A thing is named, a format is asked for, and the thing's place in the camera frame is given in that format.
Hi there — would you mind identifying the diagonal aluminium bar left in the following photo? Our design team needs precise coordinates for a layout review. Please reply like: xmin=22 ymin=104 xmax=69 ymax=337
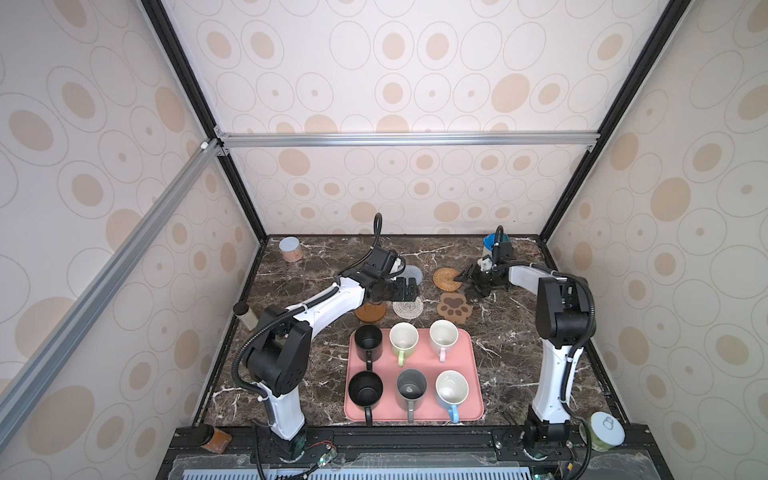
xmin=1 ymin=138 xmax=222 ymax=448

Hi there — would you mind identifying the pink jar white lid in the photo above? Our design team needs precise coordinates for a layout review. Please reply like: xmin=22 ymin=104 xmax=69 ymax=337
xmin=279 ymin=236 xmax=304 ymax=263

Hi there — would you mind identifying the grey mug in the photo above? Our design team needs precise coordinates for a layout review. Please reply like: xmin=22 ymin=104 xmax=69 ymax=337
xmin=396 ymin=369 xmax=428 ymax=423

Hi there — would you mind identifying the white cup blue lid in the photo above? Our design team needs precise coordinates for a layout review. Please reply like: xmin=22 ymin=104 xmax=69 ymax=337
xmin=483 ymin=234 xmax=511 ymax=258

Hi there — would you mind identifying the small bottle black cap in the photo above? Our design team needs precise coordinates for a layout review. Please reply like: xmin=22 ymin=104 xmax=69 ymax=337
xmin=232 ymin=301 xmax=259 ymax=332

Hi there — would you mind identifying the pink handled white mug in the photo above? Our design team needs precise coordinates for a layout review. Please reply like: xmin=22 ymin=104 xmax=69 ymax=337
xmin=429 ymin=319 xmax=459 ymax=363

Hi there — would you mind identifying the horizontal aluminium bar rear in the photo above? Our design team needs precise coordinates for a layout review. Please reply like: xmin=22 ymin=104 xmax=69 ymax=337
xmin=205 ymin=130 xmax=600 ymax=151

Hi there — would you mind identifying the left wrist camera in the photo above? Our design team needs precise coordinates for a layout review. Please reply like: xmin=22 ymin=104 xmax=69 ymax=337
xmin=360 ymin=247 xmax=404 ymax=281

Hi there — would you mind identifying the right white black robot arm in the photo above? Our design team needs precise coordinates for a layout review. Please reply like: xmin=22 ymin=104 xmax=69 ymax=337
xmin=454 ymin=258 xmax=596 ymax=452

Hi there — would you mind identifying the cork paw print coaster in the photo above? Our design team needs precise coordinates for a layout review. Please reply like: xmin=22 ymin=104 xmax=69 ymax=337
xmin=436 ymin=292 xmax=473 ymax=325

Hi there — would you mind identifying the woven rattan round coaster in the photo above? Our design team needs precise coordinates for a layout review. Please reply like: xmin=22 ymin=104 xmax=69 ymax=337
xmin=433 ymin=267 xmax=462 ymax=292

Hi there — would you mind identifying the green handled white mug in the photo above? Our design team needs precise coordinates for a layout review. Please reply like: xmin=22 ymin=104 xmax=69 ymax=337
xmin=389 ymin=322 xmax=419 ymax=368

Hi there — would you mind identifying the light brown wooden coaster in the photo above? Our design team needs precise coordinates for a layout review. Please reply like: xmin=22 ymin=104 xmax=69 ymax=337
xmin=354 ymin=302 xmax=388 ymax=323

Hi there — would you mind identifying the grey felt round coaster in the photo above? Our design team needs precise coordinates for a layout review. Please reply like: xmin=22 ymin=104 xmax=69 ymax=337
xmin=401 ymin=265 xmax=424 ymax=285

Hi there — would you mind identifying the brown block on rail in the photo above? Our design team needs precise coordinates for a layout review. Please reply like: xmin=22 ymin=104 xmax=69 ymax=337
xmin=194 ymin=424 xmax=232 ymax=454

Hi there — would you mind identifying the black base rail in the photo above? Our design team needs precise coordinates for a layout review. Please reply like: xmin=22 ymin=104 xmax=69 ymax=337
xmin=157 ymin=424 xmax=672 ymax=479

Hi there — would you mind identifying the blue handled white mug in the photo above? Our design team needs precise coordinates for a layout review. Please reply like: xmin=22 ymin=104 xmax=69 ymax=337
xmin=435 ymin=370 xmax=469 ymax=424

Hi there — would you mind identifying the black mug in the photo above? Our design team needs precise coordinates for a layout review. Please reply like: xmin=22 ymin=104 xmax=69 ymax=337
xmin=347 ymin=370 xmax=383 ymax=428
xmin=354 ymin=324 xmax=383 ymax=371

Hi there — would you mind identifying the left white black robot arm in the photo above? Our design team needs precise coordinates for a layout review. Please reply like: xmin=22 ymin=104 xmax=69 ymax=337
xmin=231 ymin=276 xmax=419 ymax=459

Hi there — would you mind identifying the pink rectangular tray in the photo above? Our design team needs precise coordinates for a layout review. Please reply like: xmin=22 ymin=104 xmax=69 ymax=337
xmin=343 ymin=327 xmax=485 ymax=423

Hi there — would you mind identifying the white woven round coaster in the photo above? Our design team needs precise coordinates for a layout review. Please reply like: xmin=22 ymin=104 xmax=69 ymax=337
xmin=392 ymin=298 xmax=424 ymax=320

